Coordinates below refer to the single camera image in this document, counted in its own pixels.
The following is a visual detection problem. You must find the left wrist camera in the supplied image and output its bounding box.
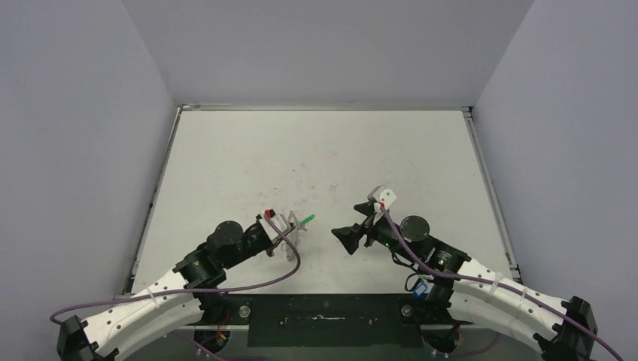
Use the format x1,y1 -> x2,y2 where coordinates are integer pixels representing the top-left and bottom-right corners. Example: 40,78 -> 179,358
257,210 -> 298,245

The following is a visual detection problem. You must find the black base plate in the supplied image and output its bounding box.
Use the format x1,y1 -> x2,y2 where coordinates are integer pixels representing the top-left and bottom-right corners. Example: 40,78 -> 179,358
189,294 -> 458,352

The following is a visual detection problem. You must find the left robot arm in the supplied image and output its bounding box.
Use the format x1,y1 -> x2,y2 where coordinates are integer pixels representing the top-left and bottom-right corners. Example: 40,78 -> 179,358
56,214 -> 297,360

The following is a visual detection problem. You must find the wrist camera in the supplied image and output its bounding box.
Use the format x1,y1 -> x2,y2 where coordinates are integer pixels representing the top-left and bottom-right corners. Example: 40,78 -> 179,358
367,185 -> 396,213
257,210 -> 298,245

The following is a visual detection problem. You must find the green tagged key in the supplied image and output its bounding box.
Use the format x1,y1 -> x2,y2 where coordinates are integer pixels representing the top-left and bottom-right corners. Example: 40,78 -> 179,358
299,214 -> 315,228

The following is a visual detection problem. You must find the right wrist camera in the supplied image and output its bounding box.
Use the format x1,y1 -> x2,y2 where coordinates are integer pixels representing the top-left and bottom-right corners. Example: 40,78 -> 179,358
367,185 -> 396,213

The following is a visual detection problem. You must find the aluminium rail front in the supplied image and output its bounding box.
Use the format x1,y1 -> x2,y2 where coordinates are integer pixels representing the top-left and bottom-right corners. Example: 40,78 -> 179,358
202,293 -> 534,331

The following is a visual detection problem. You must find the large metal key ring plate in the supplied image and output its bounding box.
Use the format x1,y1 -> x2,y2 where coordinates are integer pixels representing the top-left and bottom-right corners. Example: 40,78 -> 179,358
281,211 -> 305,262

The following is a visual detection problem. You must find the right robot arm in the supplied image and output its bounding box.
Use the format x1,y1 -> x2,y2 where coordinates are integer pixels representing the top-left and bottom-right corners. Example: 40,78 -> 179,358
331,202 -> 597,360

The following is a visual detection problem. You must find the blue tagged key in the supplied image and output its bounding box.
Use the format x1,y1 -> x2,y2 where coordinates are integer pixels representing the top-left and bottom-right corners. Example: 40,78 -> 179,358
412,281 -> 430,299

